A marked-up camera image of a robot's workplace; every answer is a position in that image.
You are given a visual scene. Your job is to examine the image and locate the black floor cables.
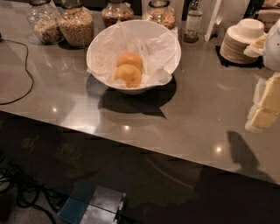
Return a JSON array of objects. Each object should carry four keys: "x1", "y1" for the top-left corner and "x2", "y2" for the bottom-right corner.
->
[{"x1": 0, "y1": 151, "x2": 69, "y2": 224}]

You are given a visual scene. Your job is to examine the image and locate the black tray under plates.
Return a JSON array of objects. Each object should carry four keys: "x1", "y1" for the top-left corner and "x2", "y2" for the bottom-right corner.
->
[{"x1": 215, "y1": 45, "x2": 264, "y2": 69}]

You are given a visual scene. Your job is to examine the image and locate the white stand leg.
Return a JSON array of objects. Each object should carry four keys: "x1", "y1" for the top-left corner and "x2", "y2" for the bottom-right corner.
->
[{"x1": 204, "y1": 0, "x2": 221, "y2": 42}]

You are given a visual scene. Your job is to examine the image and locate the glass bottle with label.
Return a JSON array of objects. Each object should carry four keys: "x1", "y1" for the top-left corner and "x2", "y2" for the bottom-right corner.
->
[{"x1": 184, "y1": 0, "x2": 203, "y2": 43}]

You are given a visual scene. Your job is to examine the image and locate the glass jar of oats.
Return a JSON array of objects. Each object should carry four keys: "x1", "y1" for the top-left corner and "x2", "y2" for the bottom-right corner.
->
[{"x1": 26, "y1": 0, "x2": 64, "y2": 45}]

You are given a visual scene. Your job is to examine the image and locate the small white bowl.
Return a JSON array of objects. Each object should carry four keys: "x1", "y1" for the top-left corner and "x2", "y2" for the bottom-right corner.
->
[{"x1": 237, "y1": 18, "x2": 264, "y2": 41}]

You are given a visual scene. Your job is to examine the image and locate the glass jar of grains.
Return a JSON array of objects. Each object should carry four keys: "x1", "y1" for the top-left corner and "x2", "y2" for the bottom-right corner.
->
[{"x1": 59, "y1": 0, "x2": 94, "y2": 48}]

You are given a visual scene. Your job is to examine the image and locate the stack of white plates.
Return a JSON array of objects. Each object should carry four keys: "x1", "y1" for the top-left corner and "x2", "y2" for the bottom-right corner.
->
[{"x1": 220, "y1": 25, "x2": 257, "y2": 65}]

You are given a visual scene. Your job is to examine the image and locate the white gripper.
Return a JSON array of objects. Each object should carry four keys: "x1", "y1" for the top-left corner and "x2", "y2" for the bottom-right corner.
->
[{"x1": 243, "y1": 19, "x2": 280, "y2": 132}]

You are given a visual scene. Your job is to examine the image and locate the white ceramic bowl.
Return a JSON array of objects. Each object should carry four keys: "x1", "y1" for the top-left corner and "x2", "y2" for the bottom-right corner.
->
[{"x1": 86, "y1": 19, "x2": 182, "y2": 95}]

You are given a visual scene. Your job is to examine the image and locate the glass jar of dark granola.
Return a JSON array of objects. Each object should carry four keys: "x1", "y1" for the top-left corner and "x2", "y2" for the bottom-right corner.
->
[{"x1": 101, "y1": 0, "x2": 134, "y2": 27}]

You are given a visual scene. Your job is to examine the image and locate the blue and grey floor box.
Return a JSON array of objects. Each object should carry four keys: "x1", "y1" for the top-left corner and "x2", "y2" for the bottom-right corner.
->
[{"x1": 59, "y1": 180, "x2": 126, "y2": 224}]

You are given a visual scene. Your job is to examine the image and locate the glass jar of cereal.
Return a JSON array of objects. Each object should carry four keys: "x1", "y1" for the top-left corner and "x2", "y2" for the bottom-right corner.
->
[{"x1": 142, "y1": 0, "x2": 176, "y2": 30}]

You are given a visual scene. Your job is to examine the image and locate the black cable on table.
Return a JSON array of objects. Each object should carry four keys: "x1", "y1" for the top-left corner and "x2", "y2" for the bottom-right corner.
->
[{"x1": 0, "y1": 38, "x2": 35, "y2": 106}]

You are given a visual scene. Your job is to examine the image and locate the white paper liner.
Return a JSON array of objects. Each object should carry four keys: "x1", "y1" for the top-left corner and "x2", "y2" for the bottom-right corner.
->
[{"x1": 87, "y1": 22, "x2": 179, "y2": 89}]

